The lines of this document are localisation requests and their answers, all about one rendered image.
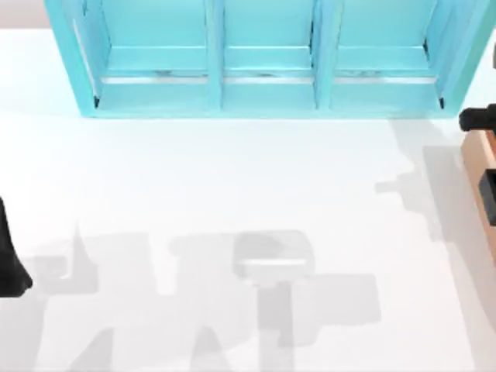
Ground light blue rack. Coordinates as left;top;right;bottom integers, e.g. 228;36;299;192
43;0;496;119

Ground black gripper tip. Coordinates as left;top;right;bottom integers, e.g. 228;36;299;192
458;103;496;133
0;196;33;298

